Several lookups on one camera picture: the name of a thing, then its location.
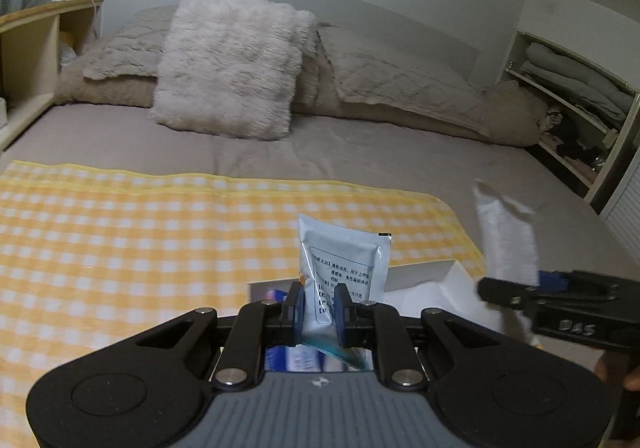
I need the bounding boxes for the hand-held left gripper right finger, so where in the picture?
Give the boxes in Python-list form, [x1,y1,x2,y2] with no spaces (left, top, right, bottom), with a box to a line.
[334,282,502,394]

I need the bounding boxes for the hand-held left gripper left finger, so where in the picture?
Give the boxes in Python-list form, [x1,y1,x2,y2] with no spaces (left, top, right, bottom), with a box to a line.
[135,280,306,391]

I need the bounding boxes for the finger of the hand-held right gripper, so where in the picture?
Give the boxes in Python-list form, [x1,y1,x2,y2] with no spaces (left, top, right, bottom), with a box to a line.
[476,277,542,310]
[537,269,625,291]

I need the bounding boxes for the blue and white packet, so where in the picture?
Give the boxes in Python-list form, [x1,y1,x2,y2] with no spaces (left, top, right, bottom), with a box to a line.
[264,287,326,372]

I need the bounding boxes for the white textured cloth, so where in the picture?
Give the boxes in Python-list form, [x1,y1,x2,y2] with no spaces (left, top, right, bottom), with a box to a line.
[472,178,542,345]

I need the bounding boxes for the white face mask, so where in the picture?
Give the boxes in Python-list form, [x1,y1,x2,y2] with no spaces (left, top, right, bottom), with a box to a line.
[382,262,504,330]

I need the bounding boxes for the silver foil sachet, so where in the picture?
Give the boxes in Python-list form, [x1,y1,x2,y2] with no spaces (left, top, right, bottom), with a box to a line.
[297,213,393,372]

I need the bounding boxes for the white box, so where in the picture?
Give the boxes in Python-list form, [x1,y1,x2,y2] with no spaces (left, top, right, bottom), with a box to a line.
[248,259,485,374]

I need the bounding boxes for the person's right hand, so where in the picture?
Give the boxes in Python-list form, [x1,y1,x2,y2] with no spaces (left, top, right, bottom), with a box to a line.
[595,352,640,392]

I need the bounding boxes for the white louvred door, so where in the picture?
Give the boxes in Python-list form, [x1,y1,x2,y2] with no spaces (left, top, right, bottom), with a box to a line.
[597,162,640,275]

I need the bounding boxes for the dark clothes pile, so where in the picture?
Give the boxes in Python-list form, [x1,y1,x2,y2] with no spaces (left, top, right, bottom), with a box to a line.
[536,105,610,175]

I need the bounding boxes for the bed with taupe sheet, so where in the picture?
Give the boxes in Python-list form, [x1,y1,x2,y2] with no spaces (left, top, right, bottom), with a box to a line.
[0,103,640,448]

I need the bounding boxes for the yellow checked mat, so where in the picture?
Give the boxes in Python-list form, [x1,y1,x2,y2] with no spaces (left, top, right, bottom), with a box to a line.
[0,160,489,448]

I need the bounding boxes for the beige quilted pillows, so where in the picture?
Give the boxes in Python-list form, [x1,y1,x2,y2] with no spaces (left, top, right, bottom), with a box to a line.
[52,62,542,150]

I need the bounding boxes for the folded grey blankets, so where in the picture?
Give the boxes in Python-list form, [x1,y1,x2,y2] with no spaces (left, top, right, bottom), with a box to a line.
[521,41,635,117]

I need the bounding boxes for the beige quilted pillow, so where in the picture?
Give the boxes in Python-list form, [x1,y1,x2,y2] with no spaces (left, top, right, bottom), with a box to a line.
[81,5,187,82]
[316,25,495,140]

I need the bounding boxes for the fluffy cream cushion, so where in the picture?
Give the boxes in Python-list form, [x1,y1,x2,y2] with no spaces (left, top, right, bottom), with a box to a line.
[148,0,319,142]

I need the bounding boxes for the white open cabinet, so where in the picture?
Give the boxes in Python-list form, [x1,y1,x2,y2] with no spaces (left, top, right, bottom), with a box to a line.
[494,0,640,217]

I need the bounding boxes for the white headboard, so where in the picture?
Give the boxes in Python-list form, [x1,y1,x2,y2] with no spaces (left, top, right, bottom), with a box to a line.
[246,0,479,90]

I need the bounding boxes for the white plastic bag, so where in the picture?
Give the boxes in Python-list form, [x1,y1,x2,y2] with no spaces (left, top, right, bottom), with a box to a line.
[58,30,79,73]

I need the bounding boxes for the wooden bedside shelf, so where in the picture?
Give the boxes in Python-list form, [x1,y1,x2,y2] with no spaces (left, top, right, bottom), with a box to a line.
[0,0,105,152]

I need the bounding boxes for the white cable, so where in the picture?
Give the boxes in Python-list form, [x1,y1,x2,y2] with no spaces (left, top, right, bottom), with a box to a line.
[82,0,99,38]

